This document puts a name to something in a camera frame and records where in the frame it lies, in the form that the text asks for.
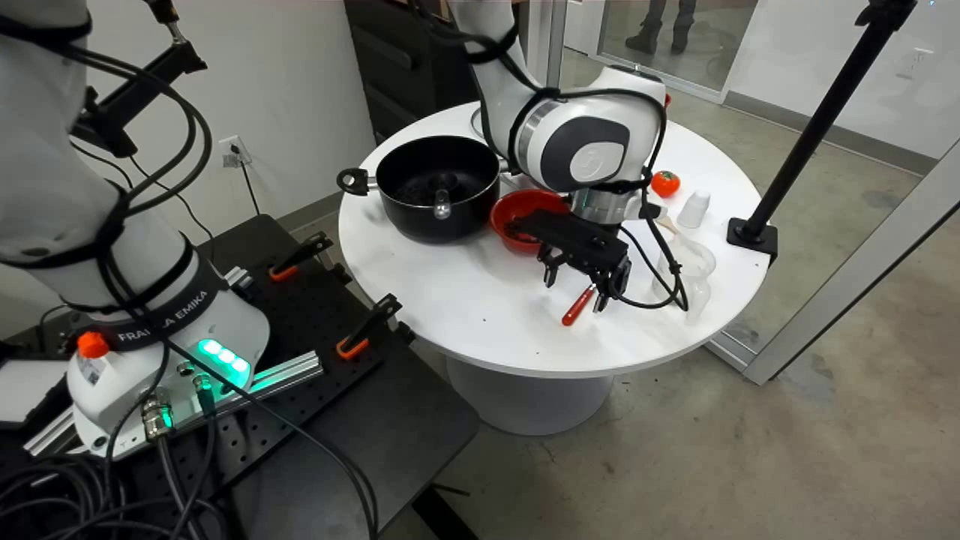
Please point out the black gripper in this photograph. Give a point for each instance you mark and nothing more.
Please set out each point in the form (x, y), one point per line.
(587, 248)

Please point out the red handled metal spoon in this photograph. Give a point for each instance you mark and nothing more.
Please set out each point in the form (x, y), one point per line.
(578, 308)

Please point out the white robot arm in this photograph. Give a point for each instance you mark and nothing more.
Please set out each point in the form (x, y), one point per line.
(593, 142)

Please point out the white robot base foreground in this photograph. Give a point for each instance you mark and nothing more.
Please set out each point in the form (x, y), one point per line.
(158, 310)

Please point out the red bowl with beans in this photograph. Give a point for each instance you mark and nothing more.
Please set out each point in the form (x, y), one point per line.
(516, 205)

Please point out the black cooking pot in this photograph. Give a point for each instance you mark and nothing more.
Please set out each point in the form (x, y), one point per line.
(434, 189)

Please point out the clear plastic measuring cup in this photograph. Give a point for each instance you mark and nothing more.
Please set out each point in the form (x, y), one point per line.
(684, 274)

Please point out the orange toy tomato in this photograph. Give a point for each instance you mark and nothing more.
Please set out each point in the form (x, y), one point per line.
(663, 184)

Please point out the small white plastic cup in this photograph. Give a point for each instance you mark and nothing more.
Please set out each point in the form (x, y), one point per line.
(694, 212)

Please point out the black orange clamp lower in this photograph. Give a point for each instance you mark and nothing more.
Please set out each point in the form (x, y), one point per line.
(357, 339)

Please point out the black orange clamp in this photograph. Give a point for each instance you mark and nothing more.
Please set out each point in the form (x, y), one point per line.
(357, 339)
(292, 261)

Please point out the black orange clamp upper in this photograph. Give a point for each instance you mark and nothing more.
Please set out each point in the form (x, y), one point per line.
(292, 261)

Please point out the white round table pedestal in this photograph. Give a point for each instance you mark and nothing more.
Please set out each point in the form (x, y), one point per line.
(530, 405)

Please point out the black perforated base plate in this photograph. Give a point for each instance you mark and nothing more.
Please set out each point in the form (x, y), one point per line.
(335, 456)

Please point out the wall power outlet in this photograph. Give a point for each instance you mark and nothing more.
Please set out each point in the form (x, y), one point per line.
(234, 151)

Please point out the black camera stand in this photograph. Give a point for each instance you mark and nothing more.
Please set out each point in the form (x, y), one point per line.
(881, 19)

